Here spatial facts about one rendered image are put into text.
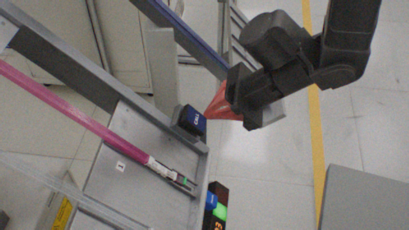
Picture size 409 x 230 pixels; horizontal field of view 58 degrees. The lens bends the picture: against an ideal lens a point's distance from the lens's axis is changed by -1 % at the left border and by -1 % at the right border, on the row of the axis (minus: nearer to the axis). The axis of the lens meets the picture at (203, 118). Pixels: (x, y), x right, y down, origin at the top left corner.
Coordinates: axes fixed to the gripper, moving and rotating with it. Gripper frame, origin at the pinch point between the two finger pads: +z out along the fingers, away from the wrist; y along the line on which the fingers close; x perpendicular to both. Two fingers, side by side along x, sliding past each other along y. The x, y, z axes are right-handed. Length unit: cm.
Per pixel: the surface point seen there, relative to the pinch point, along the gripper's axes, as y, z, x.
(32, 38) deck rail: 2.1, 8.4, -29.0
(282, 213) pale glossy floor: -24, 36, 77
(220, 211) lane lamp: 10.5, 7.9, 13.6
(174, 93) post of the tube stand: -18.6, 18.2, 4.2
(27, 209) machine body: 13.3, 38.5, -9.6
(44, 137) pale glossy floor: -48, 113, 7
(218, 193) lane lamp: 7.0, 7.9, 12.8
